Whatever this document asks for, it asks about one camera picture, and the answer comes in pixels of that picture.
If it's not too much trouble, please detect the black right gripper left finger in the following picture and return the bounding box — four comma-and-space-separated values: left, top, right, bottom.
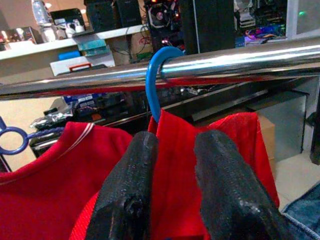
86, 131, 160, 240

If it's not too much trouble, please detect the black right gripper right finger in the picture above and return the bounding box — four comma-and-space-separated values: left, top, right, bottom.
193, 129, 297, 240

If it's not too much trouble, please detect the red polo shirt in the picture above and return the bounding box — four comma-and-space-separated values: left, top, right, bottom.
0, 109, 280, 240

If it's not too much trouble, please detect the blue plastic clothes hanger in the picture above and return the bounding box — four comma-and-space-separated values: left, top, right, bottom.
145, 46, 186, 125

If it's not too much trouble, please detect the brown cardboard box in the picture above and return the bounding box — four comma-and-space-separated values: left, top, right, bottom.
256, 113, 276, 162

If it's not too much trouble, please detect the blue denim garment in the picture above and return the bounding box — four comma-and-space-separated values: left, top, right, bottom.
281, 181, 320, 240

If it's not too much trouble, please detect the silver foil bag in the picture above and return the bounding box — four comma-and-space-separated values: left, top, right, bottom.
29, 106, 74, 130

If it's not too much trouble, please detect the black clothes rack stand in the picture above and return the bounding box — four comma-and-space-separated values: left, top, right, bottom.
309, 74, 320, 166

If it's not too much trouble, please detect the teal cardboard box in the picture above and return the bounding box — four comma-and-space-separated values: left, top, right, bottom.
76, 39, 111, 57

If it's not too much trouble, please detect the blue plastic box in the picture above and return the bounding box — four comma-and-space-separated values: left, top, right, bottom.
57, 49, 81, 61

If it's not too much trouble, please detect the black computer tower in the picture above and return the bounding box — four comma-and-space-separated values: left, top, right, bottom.
179, 0, 236, 55

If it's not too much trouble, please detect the white desk shelf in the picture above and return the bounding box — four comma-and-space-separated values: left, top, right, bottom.
0, 23, 151, 62

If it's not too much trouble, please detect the open computer with fan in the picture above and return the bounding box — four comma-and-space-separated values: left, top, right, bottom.
143, 0, 181, 52

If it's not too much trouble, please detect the black equipment box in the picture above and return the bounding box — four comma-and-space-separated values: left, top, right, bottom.
84, 0, 144, 33

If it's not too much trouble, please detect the black storage case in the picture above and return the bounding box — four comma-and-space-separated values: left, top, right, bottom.
49, 8, 86, 34

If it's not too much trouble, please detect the clear plastic water bottle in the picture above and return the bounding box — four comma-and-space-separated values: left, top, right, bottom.
31, 0, 55, 43

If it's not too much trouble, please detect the dark blue ring hanger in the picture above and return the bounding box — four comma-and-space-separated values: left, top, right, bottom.
0, 115, 66, 155

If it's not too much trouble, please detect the chrome clothes rail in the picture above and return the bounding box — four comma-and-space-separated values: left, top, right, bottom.
0, 36, 320, 101

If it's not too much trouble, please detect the white toolbox orange handle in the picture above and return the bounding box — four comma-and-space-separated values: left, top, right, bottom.
49, 55, 116, 77

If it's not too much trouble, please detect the motherboard with coloured cables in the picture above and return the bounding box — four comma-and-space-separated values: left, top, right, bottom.
234, 0, 288, 48

